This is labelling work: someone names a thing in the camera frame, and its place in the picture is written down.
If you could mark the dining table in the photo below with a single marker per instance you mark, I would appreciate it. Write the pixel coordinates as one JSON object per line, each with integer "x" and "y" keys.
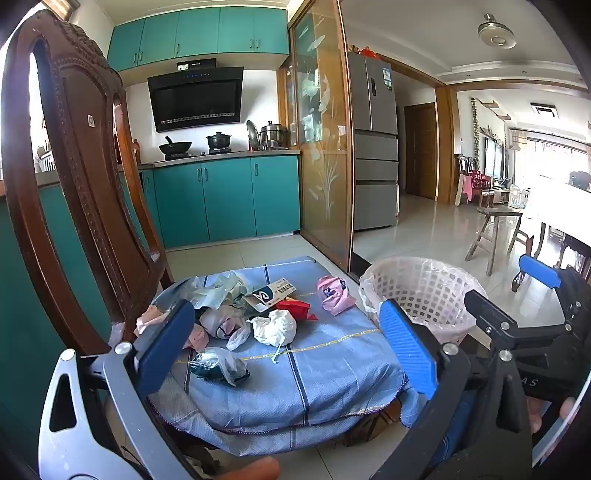
{"x": 558, "y": 207}

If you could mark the black range hood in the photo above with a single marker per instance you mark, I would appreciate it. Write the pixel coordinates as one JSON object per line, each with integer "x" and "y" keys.
{"x": 198, "y": 99}

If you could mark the grey kitchen countertop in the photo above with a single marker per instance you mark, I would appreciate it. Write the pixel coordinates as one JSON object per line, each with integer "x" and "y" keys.
{"x": 258, "y": 154}

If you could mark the sliding glass door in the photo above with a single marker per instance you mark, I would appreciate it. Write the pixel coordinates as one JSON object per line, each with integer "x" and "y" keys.
{"x": 323, "y": 184}

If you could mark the steel pot lid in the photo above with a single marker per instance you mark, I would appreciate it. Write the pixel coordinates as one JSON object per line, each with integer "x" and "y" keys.
{"x": 253, "y": 134}

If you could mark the wooden stool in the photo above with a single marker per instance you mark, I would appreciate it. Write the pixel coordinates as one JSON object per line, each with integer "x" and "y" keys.
{"x": 498, "y": 214}

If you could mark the pinkish crumpled plastic bag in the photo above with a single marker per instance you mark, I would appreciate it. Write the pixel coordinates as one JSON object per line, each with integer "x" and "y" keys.
{"x": 219, "y": 321}

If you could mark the brown bottle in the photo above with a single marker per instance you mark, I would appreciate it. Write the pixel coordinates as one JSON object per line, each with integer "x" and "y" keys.
{"x": 137, "y": 150}

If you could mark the dark teal plastic bag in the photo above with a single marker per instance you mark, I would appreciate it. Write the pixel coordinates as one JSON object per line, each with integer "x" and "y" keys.
{"x": 212, "y": 364}

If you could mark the salmon pink wrapper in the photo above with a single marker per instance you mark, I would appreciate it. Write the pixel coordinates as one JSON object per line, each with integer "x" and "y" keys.
{"x": 198, "y": 337}

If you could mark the person's right hand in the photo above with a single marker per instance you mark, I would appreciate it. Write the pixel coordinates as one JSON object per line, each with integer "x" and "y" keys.
{"x": 536, "y": 415}

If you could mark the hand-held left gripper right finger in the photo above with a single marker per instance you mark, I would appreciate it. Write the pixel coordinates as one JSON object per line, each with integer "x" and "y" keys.
{"x": 408, "y": 350}

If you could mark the person's left hand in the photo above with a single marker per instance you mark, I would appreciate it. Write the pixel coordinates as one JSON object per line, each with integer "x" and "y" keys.
{"x": 249, "y": 468}

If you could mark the green vine garland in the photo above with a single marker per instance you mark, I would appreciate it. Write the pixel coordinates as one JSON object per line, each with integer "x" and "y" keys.
{"x": 475, "y": 134}

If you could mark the carved wooden chair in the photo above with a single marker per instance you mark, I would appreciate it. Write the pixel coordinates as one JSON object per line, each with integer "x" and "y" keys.
{"x": 78, "y": 184}

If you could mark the pink packet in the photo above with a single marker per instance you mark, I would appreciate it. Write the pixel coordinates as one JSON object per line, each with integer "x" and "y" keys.
{"x": 334, "y": 295}

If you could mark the white crumpled tissue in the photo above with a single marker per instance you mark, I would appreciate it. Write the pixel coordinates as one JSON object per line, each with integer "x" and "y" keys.
{"x": 274, "y": 325}

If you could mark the gas stove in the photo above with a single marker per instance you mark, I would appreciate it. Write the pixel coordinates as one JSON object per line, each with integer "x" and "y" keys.
{"x": 198, "y": 154}

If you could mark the teal kitchen cabinets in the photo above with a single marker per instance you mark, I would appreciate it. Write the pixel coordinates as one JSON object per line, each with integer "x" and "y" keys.
{"x": 221, "y": 198}
{"x": 198, "y": 32}

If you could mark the wooden door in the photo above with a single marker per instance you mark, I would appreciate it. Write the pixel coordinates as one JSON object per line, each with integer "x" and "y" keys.
{"x": 421, "y": 152}

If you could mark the pink paper scrap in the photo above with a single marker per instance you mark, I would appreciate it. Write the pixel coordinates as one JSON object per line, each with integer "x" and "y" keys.
{"x": 147, "y": 321}

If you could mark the teal upper kitchen cabinets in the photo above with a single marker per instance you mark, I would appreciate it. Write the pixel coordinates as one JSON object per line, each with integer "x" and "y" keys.
{"x": 198, "y": 32}

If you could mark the white plastic basket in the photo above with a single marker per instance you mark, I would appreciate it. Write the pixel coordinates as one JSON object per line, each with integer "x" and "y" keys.
{"x": 415, "y": 286}

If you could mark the steel pot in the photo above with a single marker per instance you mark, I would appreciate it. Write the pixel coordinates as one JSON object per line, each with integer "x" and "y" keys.
{"x": 273, "y": 136}

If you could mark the teal lower kitchen cabinets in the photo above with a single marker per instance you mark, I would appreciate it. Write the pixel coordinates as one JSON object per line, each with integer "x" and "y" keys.
{"x": 221, "y": 198}

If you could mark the white and blue card packet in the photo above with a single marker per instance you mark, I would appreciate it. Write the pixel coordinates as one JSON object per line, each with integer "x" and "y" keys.
{"x": 265, "y": 297}

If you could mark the blue striped cloth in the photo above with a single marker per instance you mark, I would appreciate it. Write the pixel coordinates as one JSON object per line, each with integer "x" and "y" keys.
{"x": 323, "y": 369}

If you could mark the pink chairs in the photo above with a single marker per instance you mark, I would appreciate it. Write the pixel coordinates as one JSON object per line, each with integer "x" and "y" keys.
{"x": 475, "y": 184}

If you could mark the red wrapper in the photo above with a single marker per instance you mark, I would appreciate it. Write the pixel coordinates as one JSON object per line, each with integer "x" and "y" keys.
{"x": 300, "y": 309}

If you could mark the black wok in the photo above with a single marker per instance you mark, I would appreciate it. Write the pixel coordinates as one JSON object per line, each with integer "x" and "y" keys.
{"x": 175, "y": 147}

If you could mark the black cooking pot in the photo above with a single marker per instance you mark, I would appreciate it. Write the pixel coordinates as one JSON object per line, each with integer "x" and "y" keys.
{"x": 218, "y": 141}

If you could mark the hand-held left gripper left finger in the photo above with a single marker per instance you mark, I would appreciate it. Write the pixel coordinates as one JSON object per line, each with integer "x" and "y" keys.
{"x": 166, "y": 341}

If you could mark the red items on refrigerator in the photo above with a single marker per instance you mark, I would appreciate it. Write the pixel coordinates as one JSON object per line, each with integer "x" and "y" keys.
{"x": 367, "y": 51}

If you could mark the ceiling air vent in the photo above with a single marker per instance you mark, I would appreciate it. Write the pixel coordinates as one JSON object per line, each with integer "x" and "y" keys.
{"x": 545, "y": 110}

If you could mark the clear printed plastic bag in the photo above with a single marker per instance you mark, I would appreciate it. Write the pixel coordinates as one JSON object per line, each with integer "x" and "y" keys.
{"x": 207, "y": 290}

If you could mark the clear plastic basket liner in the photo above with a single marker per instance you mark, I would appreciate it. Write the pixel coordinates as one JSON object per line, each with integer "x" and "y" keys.
{"x": 455, "y": 272}

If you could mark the ceiling fan light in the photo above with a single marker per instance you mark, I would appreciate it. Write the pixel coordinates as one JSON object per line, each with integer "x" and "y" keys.
{"x": 496, "y": 34}

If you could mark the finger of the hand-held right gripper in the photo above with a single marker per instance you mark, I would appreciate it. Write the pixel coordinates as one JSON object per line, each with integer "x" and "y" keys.
{"x": 489, "y": 314}
{"x": 540, "y": 272}

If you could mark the grey refrigerator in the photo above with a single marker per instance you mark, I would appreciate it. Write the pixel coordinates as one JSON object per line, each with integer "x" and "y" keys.
{"x": 376, "y": 161}

